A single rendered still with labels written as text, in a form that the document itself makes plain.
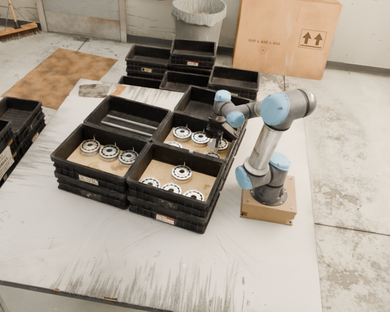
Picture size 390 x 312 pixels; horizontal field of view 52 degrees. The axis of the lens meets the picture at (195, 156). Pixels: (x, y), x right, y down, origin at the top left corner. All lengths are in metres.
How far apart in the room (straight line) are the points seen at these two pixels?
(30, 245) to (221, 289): 0.87
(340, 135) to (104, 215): 2.58
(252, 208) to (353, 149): 2.03
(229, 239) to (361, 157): 2.12
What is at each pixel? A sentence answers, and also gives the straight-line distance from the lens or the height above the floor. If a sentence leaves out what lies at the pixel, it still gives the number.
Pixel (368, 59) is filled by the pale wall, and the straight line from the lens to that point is 5.09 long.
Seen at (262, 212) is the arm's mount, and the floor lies 0.76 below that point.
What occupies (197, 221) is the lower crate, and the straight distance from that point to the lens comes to 1.86.
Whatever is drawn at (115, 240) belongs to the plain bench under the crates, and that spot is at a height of 0.70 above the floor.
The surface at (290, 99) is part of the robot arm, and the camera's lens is 1.51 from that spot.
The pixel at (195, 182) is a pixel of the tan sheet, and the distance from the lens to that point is 1.96.
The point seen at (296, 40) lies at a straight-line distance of 4.63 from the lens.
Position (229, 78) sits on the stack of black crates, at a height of 0.49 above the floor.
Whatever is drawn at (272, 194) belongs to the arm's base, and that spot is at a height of 0.85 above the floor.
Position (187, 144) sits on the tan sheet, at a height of 0.83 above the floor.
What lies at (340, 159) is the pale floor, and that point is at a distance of 3.68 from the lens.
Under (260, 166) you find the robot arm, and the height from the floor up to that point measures 1.07.
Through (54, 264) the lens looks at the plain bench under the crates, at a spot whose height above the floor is 0.70.
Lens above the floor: 2.22
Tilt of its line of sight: 41 degrees down
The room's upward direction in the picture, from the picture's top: 5 degrees clockwise
